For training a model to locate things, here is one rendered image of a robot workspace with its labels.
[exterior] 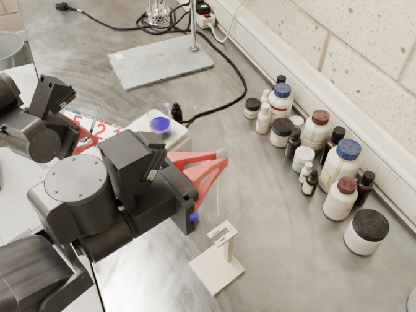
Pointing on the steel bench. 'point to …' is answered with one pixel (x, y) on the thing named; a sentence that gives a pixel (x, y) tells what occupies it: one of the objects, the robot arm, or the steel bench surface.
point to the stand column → (193, 27)
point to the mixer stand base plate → (158, 62)
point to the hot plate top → (179, 131)
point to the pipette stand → (218, 260)
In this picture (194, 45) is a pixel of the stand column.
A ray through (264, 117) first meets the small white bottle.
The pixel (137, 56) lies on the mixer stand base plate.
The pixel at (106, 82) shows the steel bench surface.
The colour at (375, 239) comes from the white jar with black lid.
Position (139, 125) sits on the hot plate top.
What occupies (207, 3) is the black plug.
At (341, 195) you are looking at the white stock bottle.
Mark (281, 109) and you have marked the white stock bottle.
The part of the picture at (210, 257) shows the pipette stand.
